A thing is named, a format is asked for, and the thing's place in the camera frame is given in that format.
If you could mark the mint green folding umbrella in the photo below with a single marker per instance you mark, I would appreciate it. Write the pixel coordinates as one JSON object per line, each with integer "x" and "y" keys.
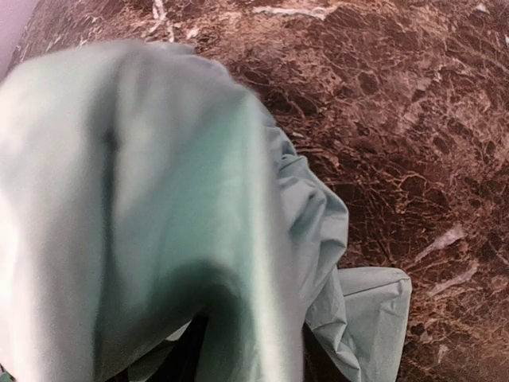
{"x": 145, "y": 192}

